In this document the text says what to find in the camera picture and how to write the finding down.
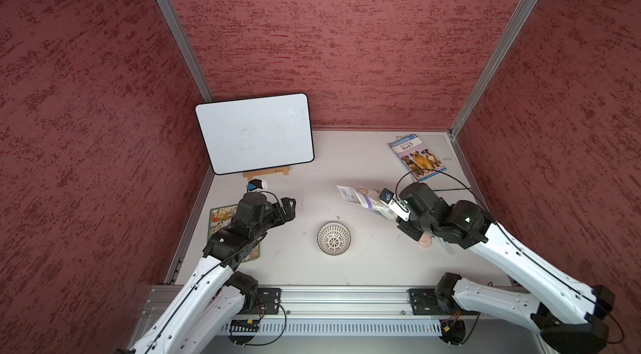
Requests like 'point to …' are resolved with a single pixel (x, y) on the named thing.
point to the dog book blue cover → (420, 161)
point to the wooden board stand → (250, 174)
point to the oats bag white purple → (369, 199)
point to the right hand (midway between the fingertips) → (404, 216)
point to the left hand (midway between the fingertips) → (283, 210)
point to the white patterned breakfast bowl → (334, 239)
